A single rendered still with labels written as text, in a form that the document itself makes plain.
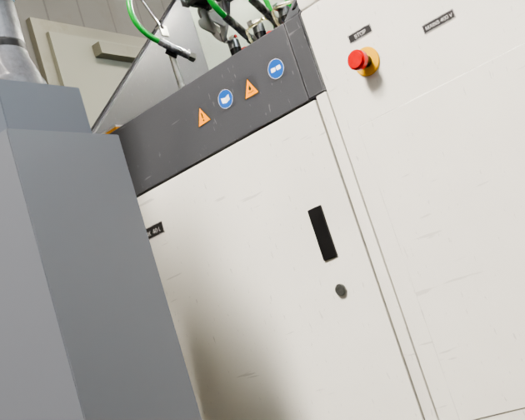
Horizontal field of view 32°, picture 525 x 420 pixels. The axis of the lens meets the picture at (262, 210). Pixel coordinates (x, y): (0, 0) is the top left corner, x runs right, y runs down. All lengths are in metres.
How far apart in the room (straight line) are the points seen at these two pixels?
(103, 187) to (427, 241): 0.55
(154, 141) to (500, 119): 0.78
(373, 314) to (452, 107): 0.39
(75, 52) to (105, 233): 2.88
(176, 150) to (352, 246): 0.47
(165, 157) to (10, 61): 0.48
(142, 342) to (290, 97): 0.56
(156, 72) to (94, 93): 1.86
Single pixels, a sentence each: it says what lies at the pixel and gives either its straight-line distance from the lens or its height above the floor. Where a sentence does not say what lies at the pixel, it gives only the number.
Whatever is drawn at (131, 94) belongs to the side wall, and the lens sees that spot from 2.30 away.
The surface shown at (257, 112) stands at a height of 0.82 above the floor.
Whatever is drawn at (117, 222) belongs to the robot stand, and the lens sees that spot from 1.49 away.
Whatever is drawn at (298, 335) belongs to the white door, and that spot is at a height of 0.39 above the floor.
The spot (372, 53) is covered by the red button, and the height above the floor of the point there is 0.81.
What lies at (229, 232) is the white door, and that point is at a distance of 1.81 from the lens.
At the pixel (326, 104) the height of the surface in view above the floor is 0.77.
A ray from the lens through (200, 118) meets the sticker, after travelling 1.86.
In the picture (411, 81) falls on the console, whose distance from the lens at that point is 1.58.
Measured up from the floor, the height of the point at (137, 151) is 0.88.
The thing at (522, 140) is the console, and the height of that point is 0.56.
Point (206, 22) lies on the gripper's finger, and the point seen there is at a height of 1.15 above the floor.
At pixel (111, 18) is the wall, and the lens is 4.69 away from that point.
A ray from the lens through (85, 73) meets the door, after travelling 4.28.
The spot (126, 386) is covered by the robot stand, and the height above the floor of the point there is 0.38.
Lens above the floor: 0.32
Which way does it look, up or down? 10 degrees up
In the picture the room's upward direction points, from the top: 18 degrees counter-clockwise
